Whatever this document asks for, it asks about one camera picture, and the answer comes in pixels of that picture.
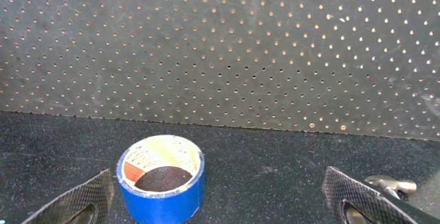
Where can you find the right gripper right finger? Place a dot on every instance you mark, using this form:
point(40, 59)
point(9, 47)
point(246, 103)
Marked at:
point(347, 189)

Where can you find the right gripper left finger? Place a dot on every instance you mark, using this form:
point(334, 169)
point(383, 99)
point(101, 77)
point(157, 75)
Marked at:
point(96, 193)

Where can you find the black pegboard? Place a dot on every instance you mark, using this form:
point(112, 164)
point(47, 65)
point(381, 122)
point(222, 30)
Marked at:
point(220, 45)

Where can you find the roll of blue tape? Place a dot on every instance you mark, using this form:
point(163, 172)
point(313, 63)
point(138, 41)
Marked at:
point(161, 207)

